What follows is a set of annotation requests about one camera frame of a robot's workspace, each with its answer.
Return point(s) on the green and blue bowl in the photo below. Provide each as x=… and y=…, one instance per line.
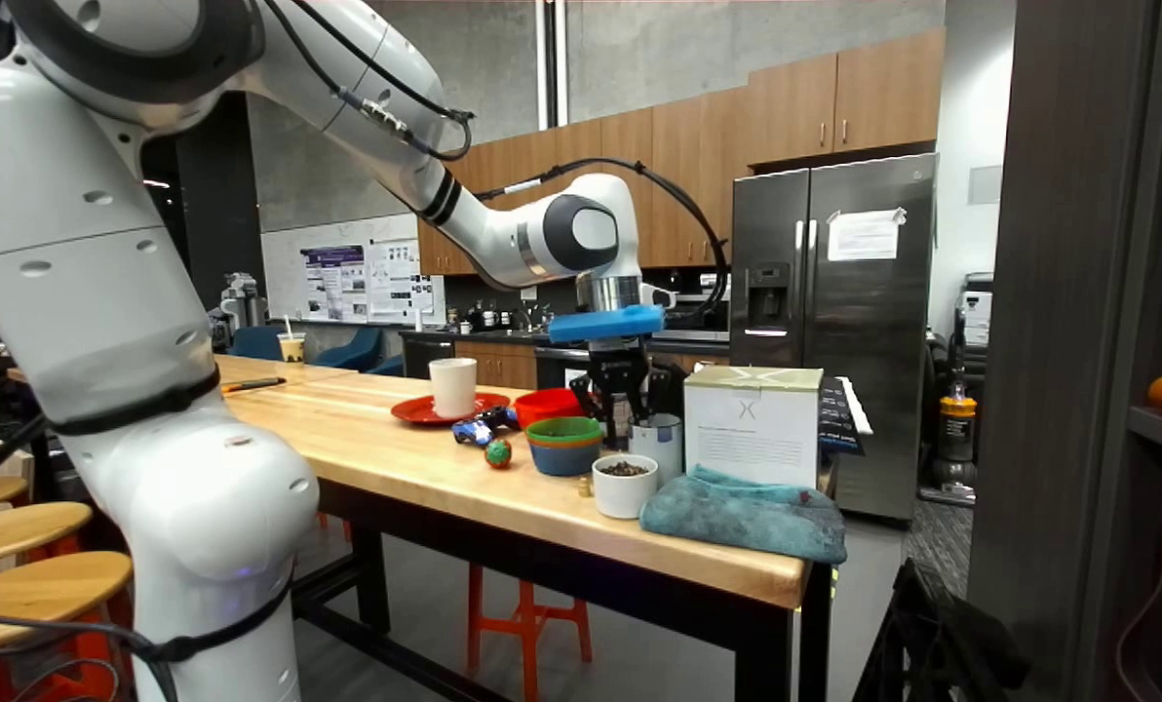
x=562, y=446

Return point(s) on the white paper on refrigerator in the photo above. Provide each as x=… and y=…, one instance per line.
x=862, y=235

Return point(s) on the black table frame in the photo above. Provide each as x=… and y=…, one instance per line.
x=544, y=573

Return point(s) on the orange metal stool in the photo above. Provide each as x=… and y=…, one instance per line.
x=526, y=631

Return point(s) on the brown wooden base cabinet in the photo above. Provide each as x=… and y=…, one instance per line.
x=505, y=363

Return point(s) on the tall white cup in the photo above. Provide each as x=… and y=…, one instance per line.
x=455, y=389

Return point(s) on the red and green ball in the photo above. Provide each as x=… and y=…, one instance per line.
x=497, y=456

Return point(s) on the red plate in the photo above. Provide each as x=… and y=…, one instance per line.
x=410, y=410

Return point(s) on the blue chair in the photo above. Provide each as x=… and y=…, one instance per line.
x=347, y=352

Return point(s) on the stainless steel refrigerator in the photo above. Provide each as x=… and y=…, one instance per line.
x=866, y=352

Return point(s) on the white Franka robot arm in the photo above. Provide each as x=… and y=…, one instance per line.
x=115, y=261

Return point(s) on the pale grey mug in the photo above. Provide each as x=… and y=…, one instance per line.
x=659, y=452

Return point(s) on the yellow and grey vacuum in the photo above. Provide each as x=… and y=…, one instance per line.
x=958, y=435

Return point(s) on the blue and black snack bag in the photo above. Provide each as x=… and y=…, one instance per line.
x=479, y=431

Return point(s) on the white cardboard box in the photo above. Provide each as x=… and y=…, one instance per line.
x=754, y=431

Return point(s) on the silver microwave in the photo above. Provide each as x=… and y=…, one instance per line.
x=698, y=322

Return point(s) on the grey vertical pipe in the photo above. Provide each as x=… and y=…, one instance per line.
x=555, y=66

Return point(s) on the yellow paper cup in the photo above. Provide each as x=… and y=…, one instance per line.
x=293, y=345

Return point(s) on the small white bowl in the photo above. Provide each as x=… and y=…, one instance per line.
x=624, y=491

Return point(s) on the dark pen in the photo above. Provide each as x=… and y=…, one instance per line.
x=255, y=384

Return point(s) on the white countertop appliance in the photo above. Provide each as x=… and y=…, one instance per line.
x=977, y=313

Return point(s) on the dark storage shelf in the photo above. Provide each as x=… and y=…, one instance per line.
x=1073, y=327

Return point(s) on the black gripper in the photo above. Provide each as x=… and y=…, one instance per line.
x=618, y=363

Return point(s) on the white poster board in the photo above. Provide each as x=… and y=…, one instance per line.
x=360, y=274

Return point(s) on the teal cloth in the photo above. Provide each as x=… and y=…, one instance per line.
x=741, y=511

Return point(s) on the brown wooden wall cabinets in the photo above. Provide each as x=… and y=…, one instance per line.
x=801, y=119

